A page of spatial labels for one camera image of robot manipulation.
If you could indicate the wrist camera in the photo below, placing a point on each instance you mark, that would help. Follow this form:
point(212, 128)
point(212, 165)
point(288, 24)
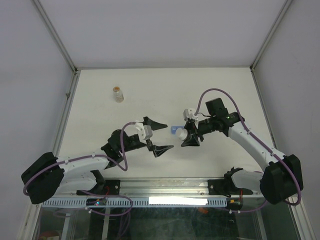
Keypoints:
point(144, 131)
point(190, 114)

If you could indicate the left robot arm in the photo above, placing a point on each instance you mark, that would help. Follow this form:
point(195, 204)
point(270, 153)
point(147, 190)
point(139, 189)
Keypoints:
point(52, 175)

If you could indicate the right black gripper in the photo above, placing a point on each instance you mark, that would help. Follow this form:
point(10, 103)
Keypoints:
point(192, 130)

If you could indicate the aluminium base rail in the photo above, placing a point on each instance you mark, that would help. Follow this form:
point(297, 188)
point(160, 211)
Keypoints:
point(192, 187)

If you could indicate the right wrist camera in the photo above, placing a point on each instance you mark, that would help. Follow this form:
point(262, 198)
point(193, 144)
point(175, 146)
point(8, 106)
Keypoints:
point(190, 114)

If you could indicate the small clear orange-capped vial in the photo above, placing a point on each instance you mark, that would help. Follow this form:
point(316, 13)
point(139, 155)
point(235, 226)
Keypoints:
point(118, 94)

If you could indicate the blue weekly pill organizer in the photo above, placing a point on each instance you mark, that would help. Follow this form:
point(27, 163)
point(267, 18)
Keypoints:
point(174, 128)

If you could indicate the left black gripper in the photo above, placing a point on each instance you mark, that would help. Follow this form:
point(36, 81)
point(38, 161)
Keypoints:
point(157, 150)

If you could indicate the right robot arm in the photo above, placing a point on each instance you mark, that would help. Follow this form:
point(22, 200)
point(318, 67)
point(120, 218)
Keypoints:
point(280, 176)

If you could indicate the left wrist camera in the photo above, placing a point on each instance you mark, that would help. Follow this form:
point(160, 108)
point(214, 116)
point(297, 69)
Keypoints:
point(144, 131)

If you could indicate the white slotted cable duct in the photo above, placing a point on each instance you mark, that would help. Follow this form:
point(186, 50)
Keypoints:
point(137, 202)

